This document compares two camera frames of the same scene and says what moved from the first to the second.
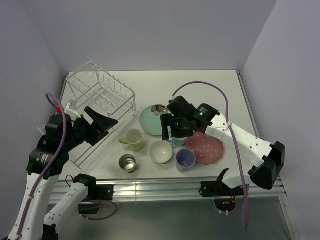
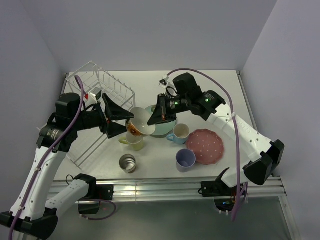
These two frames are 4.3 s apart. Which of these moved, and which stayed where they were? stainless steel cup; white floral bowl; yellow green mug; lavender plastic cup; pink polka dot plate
Moved: white floral bowl
Stayed: pink polka dot plate; yellow green mug; lavender plastic cup; stainless steel cup
